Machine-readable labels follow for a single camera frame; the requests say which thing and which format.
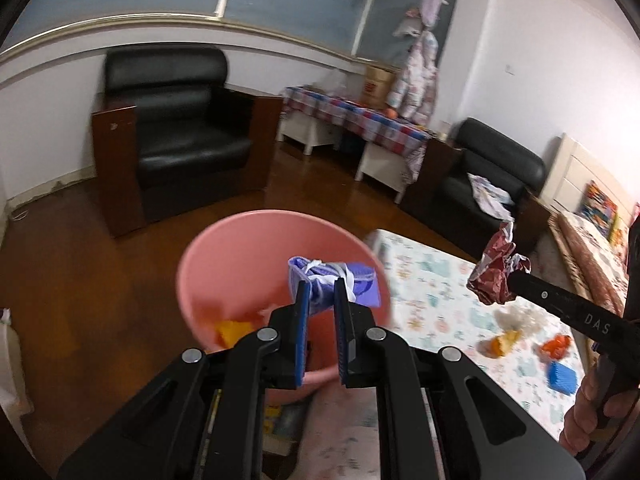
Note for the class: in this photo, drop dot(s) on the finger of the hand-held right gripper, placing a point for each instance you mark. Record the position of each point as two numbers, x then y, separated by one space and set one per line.
540 295

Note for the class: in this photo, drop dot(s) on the purple wrapper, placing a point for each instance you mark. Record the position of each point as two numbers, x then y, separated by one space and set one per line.
320 275

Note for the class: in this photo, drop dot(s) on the cream bed headboard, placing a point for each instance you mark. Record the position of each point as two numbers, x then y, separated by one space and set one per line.
570 170

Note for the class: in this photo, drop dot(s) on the black leather armchair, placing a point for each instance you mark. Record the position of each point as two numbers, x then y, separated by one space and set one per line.
495 170
190 145

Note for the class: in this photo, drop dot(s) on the blue foam fruit net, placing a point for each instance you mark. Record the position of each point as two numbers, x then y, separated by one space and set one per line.
562 377

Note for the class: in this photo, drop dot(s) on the yellow sponge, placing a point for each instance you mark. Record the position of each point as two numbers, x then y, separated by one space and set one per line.
232 332

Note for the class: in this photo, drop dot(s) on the maroon foil wrapper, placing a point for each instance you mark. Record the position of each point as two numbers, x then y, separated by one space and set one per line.
492 275

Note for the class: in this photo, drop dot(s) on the plaid tablecloth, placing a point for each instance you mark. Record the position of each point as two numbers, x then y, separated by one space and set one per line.
360 115

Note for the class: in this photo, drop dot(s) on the white desk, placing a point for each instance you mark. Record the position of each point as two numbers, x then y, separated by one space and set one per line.
380 165

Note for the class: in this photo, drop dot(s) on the purple plush hat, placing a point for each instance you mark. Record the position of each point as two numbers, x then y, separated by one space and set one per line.
432 7

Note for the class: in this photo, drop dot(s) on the clear plastic bag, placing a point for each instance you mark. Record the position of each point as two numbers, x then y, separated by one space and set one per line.
336 85

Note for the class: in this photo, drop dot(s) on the white floral puffer jacket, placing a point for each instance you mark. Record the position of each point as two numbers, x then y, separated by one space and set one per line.
415 80

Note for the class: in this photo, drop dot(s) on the brown dotted quilt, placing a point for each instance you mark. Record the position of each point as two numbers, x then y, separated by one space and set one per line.
595 255

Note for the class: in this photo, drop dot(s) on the pink plastic bucket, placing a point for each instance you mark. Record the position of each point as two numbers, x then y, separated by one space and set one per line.
240 260

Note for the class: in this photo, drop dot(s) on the brown paper bag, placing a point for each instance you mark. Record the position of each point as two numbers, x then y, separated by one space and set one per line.
377 85

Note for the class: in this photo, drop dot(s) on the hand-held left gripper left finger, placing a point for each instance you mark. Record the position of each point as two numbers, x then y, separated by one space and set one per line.
301 330

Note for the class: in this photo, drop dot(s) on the person's right hand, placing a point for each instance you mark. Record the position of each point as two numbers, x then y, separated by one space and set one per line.
580 420

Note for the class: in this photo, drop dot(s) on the yellow toy box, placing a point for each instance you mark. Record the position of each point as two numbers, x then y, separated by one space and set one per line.
282 425

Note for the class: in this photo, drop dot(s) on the clear plastic wrap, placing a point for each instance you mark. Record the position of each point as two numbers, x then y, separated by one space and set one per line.
517 317

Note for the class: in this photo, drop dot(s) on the white patterned cloth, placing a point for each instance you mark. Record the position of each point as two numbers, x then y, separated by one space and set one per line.
490 195

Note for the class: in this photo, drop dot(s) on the yellow pillow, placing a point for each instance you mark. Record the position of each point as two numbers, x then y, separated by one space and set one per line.
620 230

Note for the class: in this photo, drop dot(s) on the plastic drink cup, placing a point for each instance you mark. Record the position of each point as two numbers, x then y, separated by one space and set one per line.
443 132

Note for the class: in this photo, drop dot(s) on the colourful patterned pillow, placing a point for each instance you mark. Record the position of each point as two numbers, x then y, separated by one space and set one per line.
597 205

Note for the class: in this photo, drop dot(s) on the red plastic bag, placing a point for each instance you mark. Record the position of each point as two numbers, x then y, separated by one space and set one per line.
555 347

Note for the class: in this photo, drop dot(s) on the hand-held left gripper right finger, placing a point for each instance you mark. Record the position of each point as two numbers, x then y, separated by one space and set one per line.
341 330

